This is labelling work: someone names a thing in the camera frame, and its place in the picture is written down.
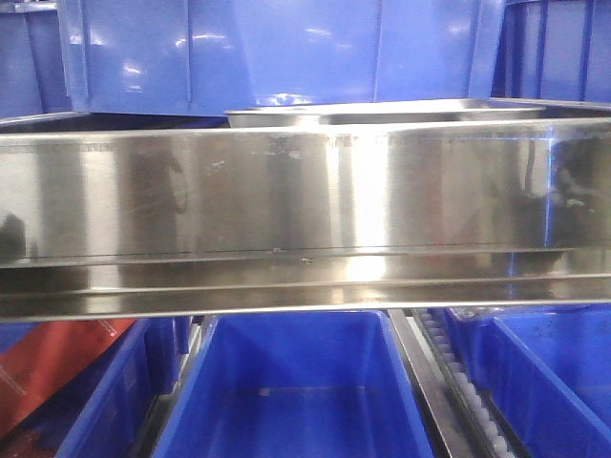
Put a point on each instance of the blue bin lower right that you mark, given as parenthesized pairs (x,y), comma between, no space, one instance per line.
(547,370)

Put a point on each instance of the blue bin upper left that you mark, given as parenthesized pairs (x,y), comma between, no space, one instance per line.
(32,73)

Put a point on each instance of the blue bin lower left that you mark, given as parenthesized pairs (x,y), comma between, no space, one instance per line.
(100,411)

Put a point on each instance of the blue bin upper right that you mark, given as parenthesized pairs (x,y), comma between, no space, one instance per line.
(555,50)

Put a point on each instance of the white roller track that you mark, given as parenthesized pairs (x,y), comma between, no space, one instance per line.
(469,403)

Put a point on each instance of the blue bin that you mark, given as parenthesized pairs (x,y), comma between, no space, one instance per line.
(32,73)
(208,57)
(555,50)
(547,370)
(300,384)
(100,411)

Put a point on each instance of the red plastic bag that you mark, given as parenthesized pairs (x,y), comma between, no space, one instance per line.
(48,357)

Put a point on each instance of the silver metal tray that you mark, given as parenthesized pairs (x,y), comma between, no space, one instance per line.
(409,111)

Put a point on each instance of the blue bin lower middle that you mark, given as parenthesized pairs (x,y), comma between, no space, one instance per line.
(300,384)

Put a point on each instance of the stainless steel shelf rail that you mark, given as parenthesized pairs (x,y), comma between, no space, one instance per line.
(184,222)

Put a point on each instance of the blue bin upper middle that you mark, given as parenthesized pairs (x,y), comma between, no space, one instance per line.
(208,57)

